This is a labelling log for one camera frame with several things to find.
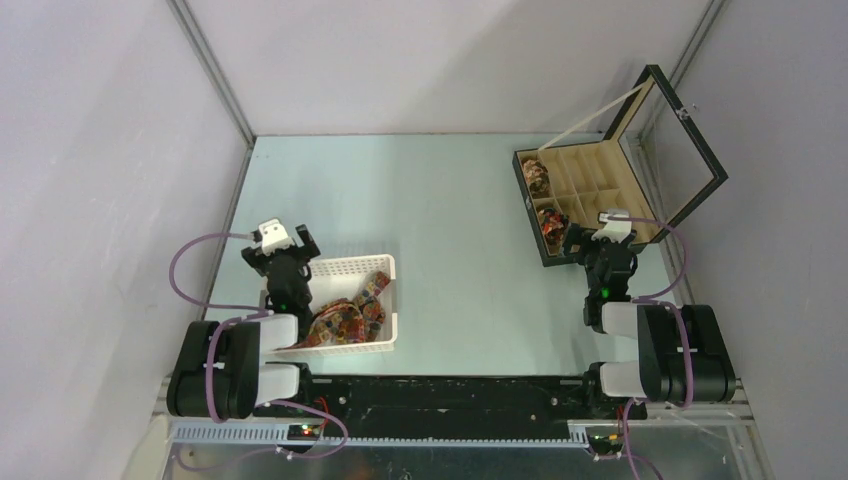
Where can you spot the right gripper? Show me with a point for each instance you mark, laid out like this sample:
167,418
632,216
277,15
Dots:
574,235

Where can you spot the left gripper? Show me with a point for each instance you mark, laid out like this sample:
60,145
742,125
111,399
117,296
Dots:
256,259

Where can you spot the colourful patterned tie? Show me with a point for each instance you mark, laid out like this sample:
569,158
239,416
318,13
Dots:
347,321

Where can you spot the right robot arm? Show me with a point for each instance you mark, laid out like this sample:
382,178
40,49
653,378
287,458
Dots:
681,355

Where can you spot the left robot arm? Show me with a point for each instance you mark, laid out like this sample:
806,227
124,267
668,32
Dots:
221,373

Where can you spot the rolled tie near compartment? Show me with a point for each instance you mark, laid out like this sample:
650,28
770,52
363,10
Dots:
553,226

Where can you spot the rolled tie compartment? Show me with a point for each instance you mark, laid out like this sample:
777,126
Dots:
553,226
536,177

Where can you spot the white perforated plastic basket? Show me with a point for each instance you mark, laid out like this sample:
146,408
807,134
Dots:
332,279

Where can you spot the rolled tie far compartment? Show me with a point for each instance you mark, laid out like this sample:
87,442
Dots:
536,177

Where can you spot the black compartment tie box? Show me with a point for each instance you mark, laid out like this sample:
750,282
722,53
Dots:
643,153

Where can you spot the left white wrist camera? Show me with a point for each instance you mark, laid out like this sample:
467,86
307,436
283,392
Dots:
271,236

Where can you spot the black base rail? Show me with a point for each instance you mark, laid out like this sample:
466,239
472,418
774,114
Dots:
460,407

